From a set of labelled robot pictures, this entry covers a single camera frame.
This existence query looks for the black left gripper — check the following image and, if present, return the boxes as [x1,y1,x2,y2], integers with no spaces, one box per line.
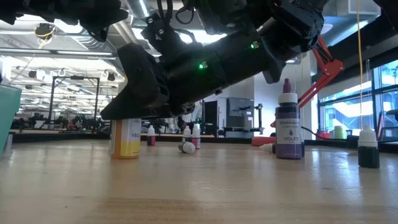
[0,0,129,43]

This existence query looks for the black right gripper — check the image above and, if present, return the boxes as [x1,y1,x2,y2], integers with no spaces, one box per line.
[101,43,229,121]

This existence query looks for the small red food coloring bottle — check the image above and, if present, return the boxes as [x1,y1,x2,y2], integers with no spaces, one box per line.
[147,124,156,147]

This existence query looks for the yellow food coloring bottle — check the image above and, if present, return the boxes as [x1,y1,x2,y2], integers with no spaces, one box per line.
[111,118,142,160]

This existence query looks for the small dark food coloring bottle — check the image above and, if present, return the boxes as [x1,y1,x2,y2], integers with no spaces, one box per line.
[182,125,192,143]

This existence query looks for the small pink food coloring bottle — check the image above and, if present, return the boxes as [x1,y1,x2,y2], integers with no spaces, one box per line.
[192,123,201,150]

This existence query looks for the small black food coloring bottle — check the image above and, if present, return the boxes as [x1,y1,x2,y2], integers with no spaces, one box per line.
[178,141,197,154]
[259,142,277,154]
[357,124,381,169]

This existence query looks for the violet food coloring bottle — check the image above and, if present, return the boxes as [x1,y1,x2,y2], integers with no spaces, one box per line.
[275,78,303,161]

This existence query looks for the long ceiling light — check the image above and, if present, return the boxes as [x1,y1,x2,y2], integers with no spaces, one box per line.
[55,50,113,57]

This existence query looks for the black partition panel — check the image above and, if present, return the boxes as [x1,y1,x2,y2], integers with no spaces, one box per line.
[204,100,218,136]

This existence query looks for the grey cabinet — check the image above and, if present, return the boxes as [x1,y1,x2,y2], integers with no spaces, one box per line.
[226,96,255,138]

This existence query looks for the teal plastic bin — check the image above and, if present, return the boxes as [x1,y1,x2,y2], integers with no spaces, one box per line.
[0,84,22,155]

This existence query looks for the red desk lamp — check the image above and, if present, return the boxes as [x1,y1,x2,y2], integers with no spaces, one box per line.
[251,35,345,147]

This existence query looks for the black office chair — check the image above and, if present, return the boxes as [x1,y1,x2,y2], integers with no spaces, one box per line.
[376,108,398,143]

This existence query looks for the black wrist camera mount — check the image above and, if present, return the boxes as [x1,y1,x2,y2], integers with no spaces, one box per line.
[141,12,200,60]

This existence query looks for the black ceiling cable reel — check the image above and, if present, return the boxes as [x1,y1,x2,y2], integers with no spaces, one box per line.
[33,22,57,41]

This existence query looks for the black background gantry frame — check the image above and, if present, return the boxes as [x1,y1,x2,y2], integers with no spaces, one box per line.
[49,75,101,125]

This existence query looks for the black metal table frame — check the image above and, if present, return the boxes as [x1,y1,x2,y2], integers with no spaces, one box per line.
[11,130,398,155]

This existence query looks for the black lamp cable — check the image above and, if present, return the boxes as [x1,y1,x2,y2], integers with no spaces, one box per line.
[300,125,327,141]

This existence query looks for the yellow hanging cord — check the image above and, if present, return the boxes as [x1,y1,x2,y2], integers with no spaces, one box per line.
[356,0,364,130]

